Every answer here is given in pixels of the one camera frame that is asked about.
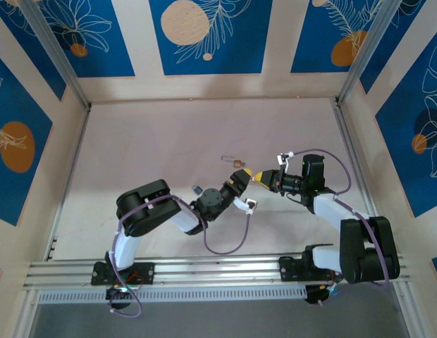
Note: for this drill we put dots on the brass padlock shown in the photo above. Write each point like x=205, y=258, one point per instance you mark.
x=237, y=163

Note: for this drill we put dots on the blue padlock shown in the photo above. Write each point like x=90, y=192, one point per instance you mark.
x=197, y=190

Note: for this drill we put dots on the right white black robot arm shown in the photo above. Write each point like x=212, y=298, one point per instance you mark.
x=359, y=253

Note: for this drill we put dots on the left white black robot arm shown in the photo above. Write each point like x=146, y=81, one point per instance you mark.
x=158, y=218

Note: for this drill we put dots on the black base connector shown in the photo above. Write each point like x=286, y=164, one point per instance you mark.
x=116, y=294
x=315, y=295

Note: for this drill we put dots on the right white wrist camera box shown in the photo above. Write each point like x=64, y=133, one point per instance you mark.
x=283, y=159

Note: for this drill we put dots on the aluminium side rail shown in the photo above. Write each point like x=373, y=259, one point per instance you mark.
x=345, y=123
x=78, y=141

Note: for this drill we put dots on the aluminium rail beam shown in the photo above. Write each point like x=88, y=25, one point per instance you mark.
x=218, y=271

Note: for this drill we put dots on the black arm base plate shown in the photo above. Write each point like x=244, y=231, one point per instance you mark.
x=148, y=271
x=289, y=269

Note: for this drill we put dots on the aluminium corner post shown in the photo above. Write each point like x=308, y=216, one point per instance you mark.
x=370, y=42
x=53, y=42

